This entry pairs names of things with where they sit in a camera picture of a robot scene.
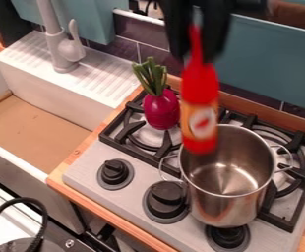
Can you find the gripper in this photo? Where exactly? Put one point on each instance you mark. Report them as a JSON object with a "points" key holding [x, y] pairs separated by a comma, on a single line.
{"points": [[212, 6]]}

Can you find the red sauce bottle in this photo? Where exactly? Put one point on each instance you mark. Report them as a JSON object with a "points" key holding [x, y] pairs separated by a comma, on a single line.
{"points": [[199, 98]]}

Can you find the red toy radish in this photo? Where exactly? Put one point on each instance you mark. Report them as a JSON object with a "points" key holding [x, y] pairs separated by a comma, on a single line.
{"points": [[161, 111]]}

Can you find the tap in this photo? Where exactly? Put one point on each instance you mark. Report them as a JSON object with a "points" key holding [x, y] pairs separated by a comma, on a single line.
{"points": [[65, 49]]}

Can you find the silver pot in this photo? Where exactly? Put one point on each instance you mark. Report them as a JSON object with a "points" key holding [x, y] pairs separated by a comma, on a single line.
{"points": [[229, 177]]}

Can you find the toy sink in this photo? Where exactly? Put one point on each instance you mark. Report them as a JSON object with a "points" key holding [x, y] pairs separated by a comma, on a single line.
{"points": [[50, 88]]}

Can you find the toy stove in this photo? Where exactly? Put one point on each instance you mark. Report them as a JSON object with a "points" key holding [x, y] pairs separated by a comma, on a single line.
{"points": [[129, 193]]}

